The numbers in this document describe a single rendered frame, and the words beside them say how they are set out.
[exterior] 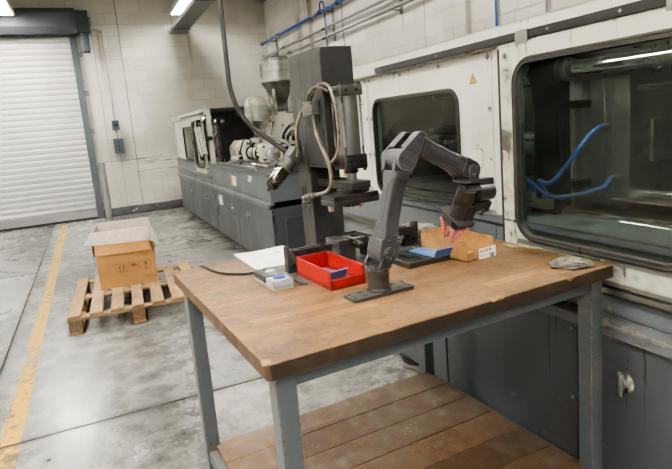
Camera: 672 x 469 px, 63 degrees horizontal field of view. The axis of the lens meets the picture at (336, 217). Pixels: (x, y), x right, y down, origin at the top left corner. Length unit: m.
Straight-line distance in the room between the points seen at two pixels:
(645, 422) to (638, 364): 0.18
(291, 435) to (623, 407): 1.14
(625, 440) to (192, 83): 10.03
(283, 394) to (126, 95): 9.95
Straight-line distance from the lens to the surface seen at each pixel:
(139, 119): 11.00
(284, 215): 5.07
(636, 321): 1.93
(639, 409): 2.03
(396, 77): 2.87
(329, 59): 1.99
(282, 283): 1.71
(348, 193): 1.93
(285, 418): 1.32
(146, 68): 11.08
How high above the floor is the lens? 1.40
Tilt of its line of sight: 10 degrees down
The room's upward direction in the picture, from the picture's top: 5 degrees counter-clockwise
